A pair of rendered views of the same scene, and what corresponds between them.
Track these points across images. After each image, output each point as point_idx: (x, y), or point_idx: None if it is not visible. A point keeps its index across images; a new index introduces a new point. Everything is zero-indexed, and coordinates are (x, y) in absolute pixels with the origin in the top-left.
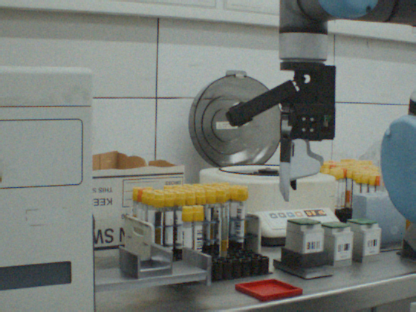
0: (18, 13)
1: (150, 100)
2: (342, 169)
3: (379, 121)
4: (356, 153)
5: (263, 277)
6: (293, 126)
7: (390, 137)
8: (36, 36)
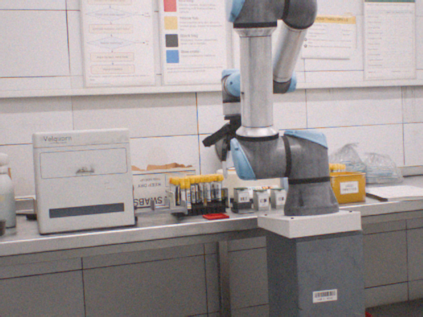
0: (120, 96)
1: (195, 135)
2: None
3: (341, 137)
4: None
5: None
6: (229, 145)
7: (230, 146)
8: (130, 107)
